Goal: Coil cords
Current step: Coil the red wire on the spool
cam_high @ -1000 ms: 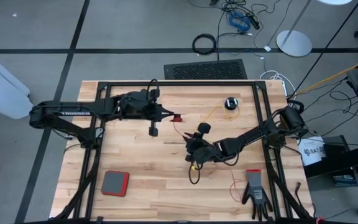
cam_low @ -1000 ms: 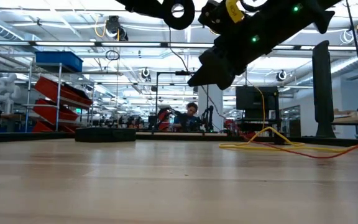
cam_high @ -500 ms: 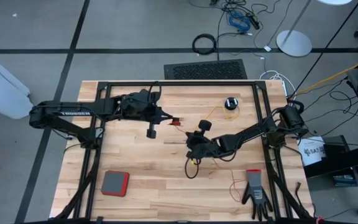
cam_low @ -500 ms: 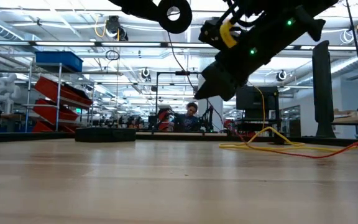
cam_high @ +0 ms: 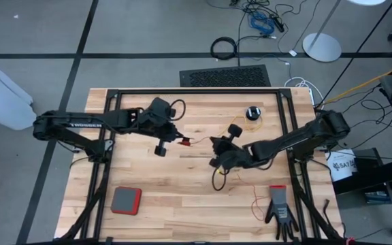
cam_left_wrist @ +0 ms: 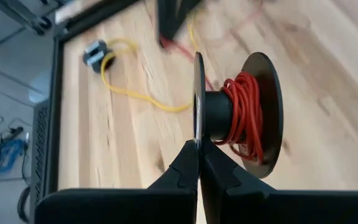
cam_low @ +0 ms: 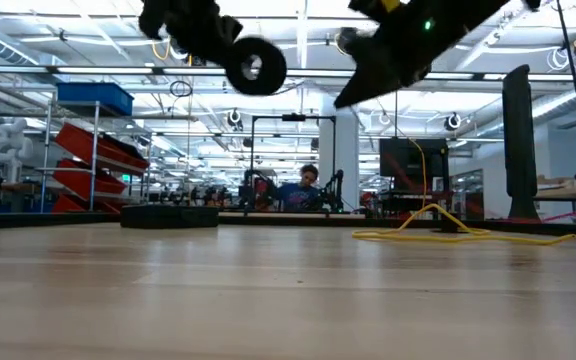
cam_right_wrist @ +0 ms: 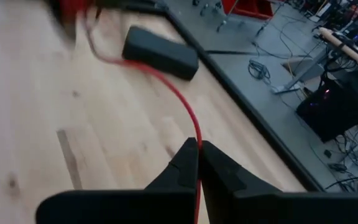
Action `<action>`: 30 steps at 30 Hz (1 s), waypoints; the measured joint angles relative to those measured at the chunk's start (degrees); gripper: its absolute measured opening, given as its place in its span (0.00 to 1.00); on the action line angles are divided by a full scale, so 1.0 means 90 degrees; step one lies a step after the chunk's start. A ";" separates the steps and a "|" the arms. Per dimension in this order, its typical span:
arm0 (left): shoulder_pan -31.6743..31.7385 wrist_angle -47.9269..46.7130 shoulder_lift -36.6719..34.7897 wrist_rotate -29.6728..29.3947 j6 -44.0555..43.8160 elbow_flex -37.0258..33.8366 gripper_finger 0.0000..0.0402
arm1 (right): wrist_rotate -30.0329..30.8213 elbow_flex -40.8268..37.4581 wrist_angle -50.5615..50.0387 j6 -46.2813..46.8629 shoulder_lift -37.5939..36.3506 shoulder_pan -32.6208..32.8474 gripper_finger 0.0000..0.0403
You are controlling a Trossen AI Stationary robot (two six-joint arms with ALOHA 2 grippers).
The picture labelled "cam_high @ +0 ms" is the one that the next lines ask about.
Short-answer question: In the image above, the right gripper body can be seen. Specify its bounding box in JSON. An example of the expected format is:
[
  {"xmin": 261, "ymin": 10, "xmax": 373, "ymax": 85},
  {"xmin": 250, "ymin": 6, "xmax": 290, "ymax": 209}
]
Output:
[{"xmin": 208, "ymin": 124, "xmax": 244, "ymax": 168}]

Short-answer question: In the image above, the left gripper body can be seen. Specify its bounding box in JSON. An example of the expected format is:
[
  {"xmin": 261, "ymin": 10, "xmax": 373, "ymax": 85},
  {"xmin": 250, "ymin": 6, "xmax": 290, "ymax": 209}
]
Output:
[{"xmin": 154, "ymin": 108, "xmax": 178, "ymax": 157}]

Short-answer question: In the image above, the thin yellow wire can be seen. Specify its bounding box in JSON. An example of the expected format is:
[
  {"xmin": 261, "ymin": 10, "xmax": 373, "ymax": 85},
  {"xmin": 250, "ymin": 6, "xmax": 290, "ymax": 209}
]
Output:
[{"xmin": 216, "ymin": 114, "xmax": 264, "ymax": 137}]

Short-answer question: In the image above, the thin red wire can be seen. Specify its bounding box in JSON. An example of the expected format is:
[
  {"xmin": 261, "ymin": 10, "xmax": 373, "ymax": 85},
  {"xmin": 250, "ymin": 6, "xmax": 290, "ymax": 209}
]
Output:
[{"xmin": 178, "ymin": 135, "xmax": 268, "ymax": 222}]

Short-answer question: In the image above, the black spool with white label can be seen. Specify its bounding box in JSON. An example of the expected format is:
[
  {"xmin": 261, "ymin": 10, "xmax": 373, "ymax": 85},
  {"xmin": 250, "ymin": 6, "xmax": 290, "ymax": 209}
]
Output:
[{"xmin": 245, "ymin": 105, "xmax": 262, "ymax": 121}]

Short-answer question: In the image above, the black floor vent grate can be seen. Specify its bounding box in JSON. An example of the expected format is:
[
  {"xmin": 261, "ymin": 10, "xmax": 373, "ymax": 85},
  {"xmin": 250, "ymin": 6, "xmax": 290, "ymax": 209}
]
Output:
[{"xmin": 178, "ymin": 64, "xmax": 272, "ymax": 88}]

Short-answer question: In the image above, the grey pad with red rim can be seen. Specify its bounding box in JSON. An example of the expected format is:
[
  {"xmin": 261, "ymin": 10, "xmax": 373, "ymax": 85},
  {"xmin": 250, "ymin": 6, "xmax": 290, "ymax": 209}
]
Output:
[{"xmin": 110, "ymin": 186, "xmax": 142, "ymax": 216}]

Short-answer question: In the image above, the grey black work glove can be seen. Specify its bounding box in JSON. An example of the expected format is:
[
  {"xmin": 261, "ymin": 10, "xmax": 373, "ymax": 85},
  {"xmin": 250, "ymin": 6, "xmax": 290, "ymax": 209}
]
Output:
[{"xmin": 264, "ymin": 185, "xmax": 301, "ymax": 242}]

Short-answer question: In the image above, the white printed cardboard box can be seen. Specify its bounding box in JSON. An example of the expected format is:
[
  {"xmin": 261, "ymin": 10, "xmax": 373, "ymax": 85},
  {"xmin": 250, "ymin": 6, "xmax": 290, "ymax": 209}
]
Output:
[{"xmin": 325, "ymin": 148, "xmax": 357, "ymax": 182}]

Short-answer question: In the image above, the grey round-base stand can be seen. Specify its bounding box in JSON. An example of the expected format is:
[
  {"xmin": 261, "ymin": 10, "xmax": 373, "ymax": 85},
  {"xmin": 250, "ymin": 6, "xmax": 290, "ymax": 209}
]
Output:
[{"xmin": 301, "ymin": 0, "xmax": 342, "ymax": 63}]

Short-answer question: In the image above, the black equipment stand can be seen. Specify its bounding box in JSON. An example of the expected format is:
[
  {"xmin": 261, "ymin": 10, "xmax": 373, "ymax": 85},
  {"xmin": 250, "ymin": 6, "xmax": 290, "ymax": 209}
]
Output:
[{"xmin": 331, "ymin": 148, "xmax": 392, "ymax": 235}]

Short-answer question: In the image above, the dark blue box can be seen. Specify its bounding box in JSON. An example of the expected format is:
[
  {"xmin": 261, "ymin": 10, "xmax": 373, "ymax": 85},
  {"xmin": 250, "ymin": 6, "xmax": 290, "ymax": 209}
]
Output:
[{"xmin": 364, "ymin": 190, "xmax": 392, "ymax": 204}]

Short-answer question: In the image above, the white bin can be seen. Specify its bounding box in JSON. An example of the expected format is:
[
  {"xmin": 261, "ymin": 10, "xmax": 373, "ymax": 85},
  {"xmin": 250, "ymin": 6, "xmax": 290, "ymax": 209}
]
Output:
[{"xmin": 0, "ymin": 48, "xmax": 37, "ymax": 131}]

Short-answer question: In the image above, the white round lamp head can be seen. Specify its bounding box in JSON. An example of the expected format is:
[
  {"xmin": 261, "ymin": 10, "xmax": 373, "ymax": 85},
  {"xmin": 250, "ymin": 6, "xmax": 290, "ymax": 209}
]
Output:
[{"xmin": 347, "ymin": 0, "xmax": 387, "ymax": 7}]

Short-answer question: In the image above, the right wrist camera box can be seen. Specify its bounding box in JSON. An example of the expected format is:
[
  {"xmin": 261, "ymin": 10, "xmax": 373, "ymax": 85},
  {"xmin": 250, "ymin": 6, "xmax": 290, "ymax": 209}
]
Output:
[{"xmin": 225, "ymin": 148, "xmax": 252, "ymax": 170}]

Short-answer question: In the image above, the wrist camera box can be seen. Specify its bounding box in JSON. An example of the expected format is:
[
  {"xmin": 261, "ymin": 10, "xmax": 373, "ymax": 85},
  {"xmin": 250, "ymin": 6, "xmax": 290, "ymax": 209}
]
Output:
[
  {"xmin": 147, "ymin": 114, "xmax": 168, "ymax": 133},
  {"xmin": 225, "ymin": 148, "xmax": 252, "ymax": 170}
]

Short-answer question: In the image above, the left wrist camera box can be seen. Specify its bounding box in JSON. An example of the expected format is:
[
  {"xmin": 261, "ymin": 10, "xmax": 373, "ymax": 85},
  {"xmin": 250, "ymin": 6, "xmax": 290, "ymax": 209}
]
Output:
[{"xmin": 147, "ymin": 114, "xmax": 168, "ymax": 133}]

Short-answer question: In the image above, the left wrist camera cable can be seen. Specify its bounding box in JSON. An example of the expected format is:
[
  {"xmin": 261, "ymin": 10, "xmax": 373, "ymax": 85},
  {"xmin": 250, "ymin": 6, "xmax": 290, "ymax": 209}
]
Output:
[{"xmin": 169, "ymin": 98, "xmax": 186, "ymax": 123}]

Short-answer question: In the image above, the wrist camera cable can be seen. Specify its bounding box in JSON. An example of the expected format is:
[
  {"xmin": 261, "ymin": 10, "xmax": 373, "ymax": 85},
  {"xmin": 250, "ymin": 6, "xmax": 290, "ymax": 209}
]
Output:
[
  {"xmin": 169, "ymin": 98, "xmax": 186, "ymax": 123},
  {"xmin": 211, "ymin": 168, "xmax": 228, "ymax": 192}
]

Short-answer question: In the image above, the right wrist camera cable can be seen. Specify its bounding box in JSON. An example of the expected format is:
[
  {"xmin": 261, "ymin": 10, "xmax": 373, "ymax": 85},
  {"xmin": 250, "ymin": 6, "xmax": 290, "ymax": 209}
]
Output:
[{"xmin": 211, "ymin": 168, "xmax": 228, "ymax": 192}]

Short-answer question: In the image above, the black aluminium table frame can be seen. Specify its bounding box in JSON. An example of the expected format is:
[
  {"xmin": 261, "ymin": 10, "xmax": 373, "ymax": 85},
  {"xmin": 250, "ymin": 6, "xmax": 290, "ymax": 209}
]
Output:
[{"xmin": 59, "ymin": 88, "xmax": 343, "ymax": 243}]

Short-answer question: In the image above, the white floor cable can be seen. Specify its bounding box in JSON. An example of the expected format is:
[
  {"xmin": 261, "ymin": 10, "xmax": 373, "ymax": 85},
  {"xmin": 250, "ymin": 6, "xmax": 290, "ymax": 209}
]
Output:
[{"xmin": 284, "ymin": 77, "xmax": 325, "ymax": 106}]

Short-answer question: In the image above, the coiled black floor cable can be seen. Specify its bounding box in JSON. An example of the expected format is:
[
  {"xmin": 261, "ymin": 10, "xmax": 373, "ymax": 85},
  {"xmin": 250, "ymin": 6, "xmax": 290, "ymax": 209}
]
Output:
[{"xmin": 210, "ymin": 36, "xmax": 238, "ymax": 61}]

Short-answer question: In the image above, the coiled blue cable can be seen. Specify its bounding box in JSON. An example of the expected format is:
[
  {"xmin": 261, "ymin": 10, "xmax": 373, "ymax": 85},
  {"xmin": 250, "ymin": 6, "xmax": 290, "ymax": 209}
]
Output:
[{"xmin": 249, "ymin": 12, "xmax": 276, "ymax": 36}]

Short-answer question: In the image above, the brown strap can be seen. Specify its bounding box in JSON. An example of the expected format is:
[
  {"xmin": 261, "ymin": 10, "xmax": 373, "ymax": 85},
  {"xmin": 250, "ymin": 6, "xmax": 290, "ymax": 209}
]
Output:
[{"xmin": 322, "ymin": 199, "xmax": 331, "ymax": 225}]

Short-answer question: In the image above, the black floor cable tangle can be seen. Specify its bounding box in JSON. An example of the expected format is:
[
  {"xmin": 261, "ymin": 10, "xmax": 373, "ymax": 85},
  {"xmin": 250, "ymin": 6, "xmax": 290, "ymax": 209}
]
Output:
[{"xmin": 206, "ymin": 0, "xmax": 319, "ymax": 38}]

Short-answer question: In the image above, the yellow extension cord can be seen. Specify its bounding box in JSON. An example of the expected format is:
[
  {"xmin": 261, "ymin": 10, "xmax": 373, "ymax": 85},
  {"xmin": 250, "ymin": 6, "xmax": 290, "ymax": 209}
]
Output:
[{"xmin": 318, "ymin": 59, "xmax": 392, "ymax": 106}]

